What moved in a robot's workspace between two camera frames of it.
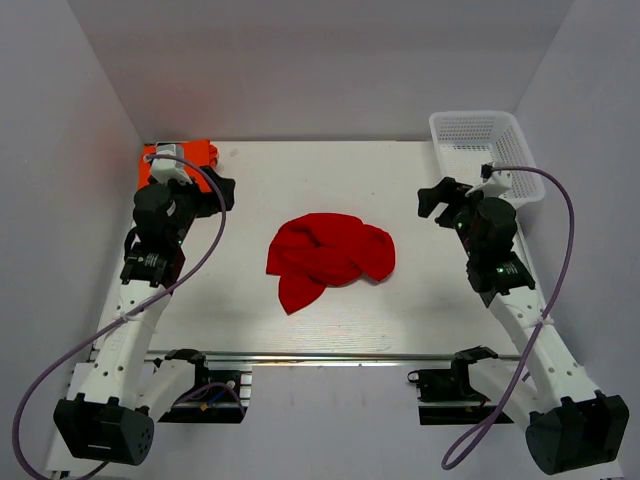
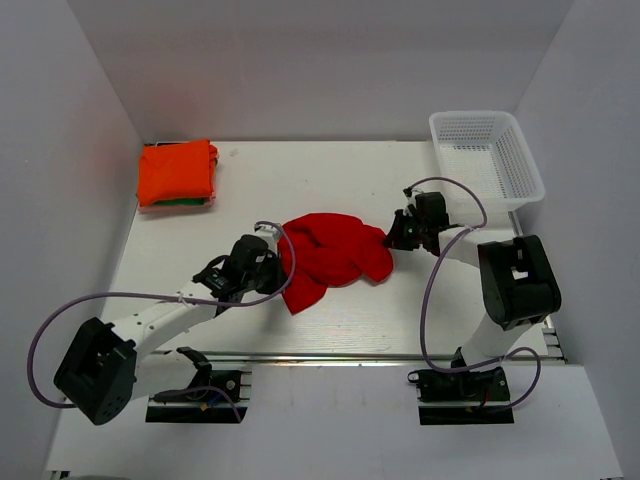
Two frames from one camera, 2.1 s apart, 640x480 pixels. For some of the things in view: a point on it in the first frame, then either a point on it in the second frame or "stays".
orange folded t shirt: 197,154 stays
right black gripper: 430,198 -> 395,239
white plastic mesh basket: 466,140 stays
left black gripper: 210,201 -> 273,259
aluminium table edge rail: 323,357 stays
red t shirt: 312,251 stays
